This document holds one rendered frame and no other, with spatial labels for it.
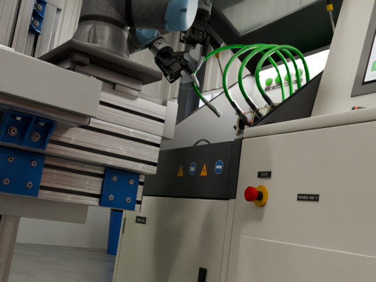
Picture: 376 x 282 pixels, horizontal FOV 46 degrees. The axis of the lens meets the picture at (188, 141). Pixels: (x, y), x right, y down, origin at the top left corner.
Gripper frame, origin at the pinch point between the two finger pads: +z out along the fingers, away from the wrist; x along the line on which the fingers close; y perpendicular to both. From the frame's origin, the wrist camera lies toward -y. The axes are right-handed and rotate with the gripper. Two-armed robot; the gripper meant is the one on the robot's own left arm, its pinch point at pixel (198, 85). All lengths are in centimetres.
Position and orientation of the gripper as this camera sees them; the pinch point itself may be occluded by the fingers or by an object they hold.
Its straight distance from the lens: 170.7
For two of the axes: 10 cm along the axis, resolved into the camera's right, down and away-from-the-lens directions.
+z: 5.8, 7.4, -3.4
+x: -0.3, -4.0, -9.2
